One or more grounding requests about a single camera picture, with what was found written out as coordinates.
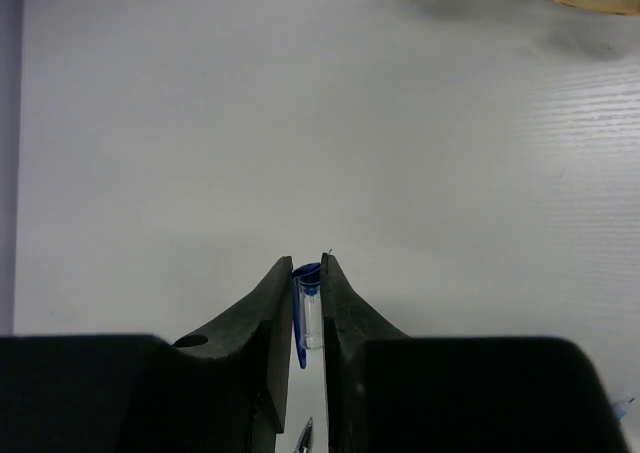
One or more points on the clear blue pen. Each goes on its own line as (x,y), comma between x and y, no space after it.
(621,407)

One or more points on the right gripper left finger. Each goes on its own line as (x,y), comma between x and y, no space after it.
(254,334)

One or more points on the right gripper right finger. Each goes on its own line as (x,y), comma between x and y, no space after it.
(349,325)

